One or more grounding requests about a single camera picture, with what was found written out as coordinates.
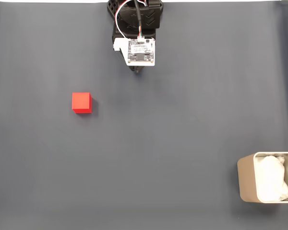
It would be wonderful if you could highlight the red cube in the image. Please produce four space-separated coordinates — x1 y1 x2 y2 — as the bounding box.
71 92 93 115

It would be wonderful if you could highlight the beige metal box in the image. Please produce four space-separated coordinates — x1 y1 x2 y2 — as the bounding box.
237 151 288 204

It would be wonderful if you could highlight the white crumpled tissue paper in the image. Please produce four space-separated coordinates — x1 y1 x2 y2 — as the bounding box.
254 155 288 202

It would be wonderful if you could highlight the camera board on white mount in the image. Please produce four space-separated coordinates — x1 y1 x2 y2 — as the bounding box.
111 37 156 67

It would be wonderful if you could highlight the black camera cable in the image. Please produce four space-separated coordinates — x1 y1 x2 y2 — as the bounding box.
132 0 143 36

